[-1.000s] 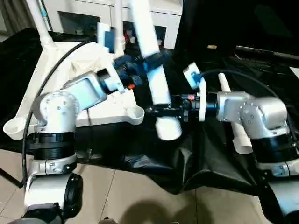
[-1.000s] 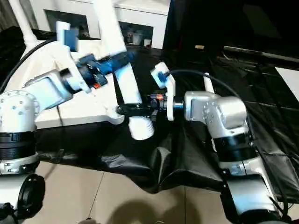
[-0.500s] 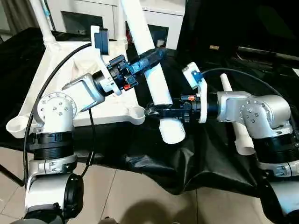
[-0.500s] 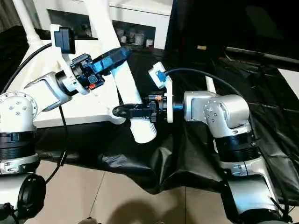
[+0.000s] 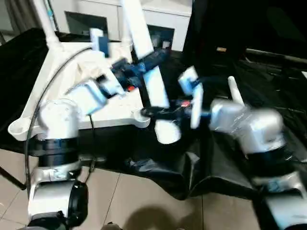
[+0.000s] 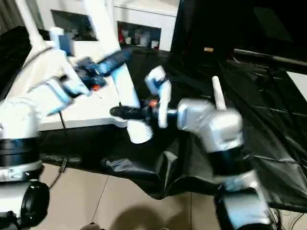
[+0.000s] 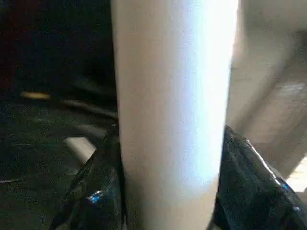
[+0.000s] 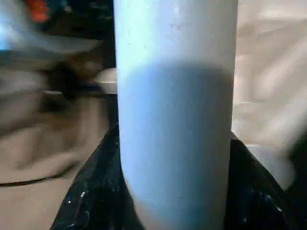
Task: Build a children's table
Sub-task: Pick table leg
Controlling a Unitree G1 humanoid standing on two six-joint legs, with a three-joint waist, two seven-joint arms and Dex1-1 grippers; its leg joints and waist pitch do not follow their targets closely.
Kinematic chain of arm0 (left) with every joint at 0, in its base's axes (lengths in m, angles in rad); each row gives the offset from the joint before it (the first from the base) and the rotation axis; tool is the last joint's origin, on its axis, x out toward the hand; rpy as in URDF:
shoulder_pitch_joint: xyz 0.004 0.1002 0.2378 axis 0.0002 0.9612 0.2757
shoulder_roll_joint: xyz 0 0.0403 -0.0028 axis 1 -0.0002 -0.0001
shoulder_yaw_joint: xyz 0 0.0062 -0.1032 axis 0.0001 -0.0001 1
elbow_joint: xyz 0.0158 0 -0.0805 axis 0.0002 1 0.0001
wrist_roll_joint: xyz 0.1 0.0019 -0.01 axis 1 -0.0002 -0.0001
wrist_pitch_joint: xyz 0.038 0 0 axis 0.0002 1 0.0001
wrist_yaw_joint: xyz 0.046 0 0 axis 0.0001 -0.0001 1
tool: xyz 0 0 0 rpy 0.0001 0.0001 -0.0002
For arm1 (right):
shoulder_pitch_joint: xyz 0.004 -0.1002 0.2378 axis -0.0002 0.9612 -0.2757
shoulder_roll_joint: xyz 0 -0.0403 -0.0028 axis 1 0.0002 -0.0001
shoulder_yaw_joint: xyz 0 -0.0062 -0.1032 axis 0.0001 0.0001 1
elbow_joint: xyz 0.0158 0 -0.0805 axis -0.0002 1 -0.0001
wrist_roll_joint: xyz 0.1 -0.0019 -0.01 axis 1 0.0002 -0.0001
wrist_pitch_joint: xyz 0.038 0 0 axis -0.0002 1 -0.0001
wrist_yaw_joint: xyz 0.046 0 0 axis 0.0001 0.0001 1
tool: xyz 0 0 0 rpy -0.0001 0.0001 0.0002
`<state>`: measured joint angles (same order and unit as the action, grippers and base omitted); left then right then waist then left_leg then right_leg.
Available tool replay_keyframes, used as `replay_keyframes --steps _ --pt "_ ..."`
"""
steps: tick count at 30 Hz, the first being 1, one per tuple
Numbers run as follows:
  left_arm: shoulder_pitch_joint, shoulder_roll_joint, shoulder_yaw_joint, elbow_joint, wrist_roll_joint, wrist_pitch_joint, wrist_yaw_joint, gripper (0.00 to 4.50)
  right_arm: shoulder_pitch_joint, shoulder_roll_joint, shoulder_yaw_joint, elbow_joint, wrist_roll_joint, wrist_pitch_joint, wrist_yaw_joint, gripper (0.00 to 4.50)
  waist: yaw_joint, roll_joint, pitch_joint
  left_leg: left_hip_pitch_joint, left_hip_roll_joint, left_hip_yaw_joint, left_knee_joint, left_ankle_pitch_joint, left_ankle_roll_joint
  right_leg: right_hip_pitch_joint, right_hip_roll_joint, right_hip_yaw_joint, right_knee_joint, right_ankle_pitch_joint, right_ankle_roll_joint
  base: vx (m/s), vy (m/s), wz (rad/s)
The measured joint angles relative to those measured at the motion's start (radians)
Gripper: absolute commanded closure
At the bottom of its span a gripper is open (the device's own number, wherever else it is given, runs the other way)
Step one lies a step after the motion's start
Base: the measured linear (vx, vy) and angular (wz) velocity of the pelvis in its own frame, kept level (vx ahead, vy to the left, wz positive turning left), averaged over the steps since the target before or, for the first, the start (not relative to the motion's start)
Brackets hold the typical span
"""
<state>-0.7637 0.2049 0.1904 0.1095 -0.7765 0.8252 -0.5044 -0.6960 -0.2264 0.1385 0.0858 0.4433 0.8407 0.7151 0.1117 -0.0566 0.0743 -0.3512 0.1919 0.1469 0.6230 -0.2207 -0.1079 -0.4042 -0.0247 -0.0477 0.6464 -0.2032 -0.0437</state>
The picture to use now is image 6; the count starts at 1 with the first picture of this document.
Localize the black mat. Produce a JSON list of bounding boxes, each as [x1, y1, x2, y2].
[[0, 25, 307, 213]]

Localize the white plastic table top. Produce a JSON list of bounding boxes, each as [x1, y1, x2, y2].
[[0, 40, 142, 132]]

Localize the thin black loose wires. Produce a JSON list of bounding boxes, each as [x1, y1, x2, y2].
[[268, 207, 307, 230]]

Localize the dark tall cabinet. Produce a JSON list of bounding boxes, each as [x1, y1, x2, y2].
[[169, 0, 237, 58]]

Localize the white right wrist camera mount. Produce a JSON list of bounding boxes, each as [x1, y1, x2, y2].
[[144, 66, 173, 128]]

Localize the white flat board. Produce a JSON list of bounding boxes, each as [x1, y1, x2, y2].
[[286, 70, 307, 94]]

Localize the black metal rail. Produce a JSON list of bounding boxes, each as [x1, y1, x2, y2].
[[233, 48, 307, 71]]

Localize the white sideboard cabinet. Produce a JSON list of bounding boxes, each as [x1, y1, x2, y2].
[[35, 0, 178, 51]]

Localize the grey curtain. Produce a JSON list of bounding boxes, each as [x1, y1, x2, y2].
[[0, 0, 45, 35]]

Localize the white plastic table leg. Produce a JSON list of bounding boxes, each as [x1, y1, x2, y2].
[[16, 0, 47, 50], [89, 0, 154, 145], [212, 76, 228, 113]]

